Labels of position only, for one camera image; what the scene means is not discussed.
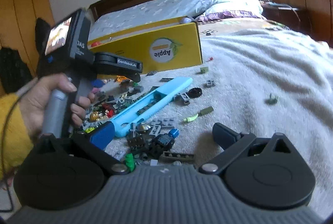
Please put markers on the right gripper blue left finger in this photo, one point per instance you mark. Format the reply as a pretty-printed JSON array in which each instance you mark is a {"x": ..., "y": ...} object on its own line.
[{"x": 100, "y": 137}]

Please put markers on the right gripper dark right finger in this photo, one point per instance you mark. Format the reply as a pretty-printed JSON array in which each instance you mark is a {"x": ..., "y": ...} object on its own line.
[{"x": 226, "y": 137}]

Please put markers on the yellow sleeve forearm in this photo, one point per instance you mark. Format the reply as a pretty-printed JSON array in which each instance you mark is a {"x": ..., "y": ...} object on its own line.
[{"x": 17, "y": 142}]

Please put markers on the person's left hand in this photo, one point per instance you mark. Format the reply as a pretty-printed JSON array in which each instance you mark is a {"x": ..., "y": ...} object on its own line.
[{"x": 33, "y": 104}]

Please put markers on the light blue plastic case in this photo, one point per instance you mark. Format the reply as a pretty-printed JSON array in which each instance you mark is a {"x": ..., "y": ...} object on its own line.
[{"x": 148, "y": 105}]

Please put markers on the black hanging jacket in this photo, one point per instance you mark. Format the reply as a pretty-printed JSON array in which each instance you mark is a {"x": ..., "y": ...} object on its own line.
[{"x": 42, "y": 29}]

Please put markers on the orange wooden wardrobe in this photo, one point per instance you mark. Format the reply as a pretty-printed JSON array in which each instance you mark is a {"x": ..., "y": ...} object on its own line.
[{"x": 18, "y": 19}]

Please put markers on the white fluffy blanket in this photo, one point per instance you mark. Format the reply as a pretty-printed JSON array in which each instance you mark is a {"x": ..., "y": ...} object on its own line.
[{"x": 263, "y": 81}]

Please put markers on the yellow cardboard box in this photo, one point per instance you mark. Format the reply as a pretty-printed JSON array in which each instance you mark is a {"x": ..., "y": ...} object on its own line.
[{"x": 160, "y": 46}]

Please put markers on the white ping pong ball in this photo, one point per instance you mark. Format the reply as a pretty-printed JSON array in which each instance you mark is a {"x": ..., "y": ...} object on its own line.
[{"x": 185, "y": 20}]

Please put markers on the purple pillow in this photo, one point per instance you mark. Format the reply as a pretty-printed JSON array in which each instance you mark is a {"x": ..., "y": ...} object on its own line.
[{"x": 215, "y": 16}]

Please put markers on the light blue floral duvet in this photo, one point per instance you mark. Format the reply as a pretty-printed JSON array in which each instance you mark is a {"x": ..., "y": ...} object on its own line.
[{"x": 158, "y": 10}]

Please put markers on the wooden sideboard cabinet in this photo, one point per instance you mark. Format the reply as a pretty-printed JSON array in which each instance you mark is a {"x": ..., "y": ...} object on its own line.
[{"x": 312, "y": 17}]

